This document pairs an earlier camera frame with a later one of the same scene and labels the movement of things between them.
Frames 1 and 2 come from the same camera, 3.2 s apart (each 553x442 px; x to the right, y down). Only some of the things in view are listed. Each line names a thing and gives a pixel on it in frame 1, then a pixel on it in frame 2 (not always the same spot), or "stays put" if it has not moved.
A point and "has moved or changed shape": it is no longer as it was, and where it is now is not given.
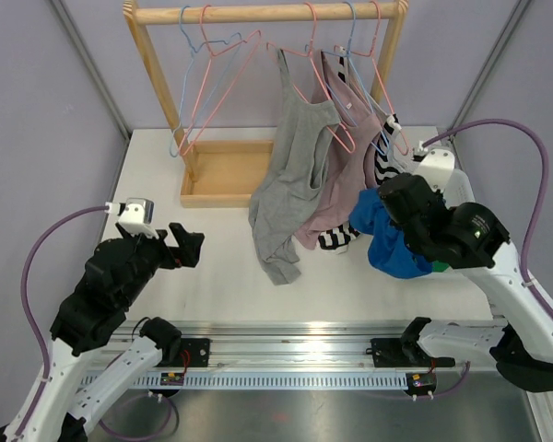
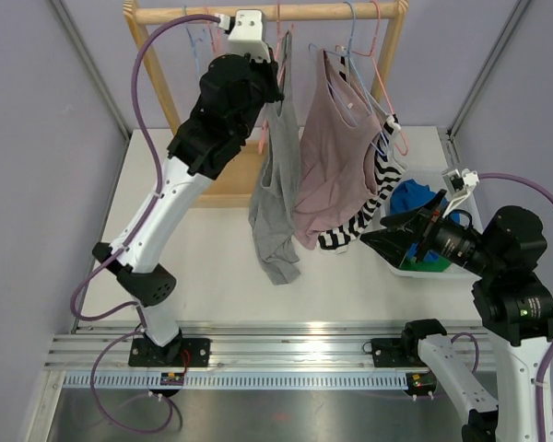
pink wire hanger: (207, 75) has moved or changed shape
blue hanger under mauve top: (364, 87) stays put
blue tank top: (387, 250) has moved or changed shape
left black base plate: (190, 353) stays put
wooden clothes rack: (224, 174) stays put
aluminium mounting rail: (308, 346) stays put
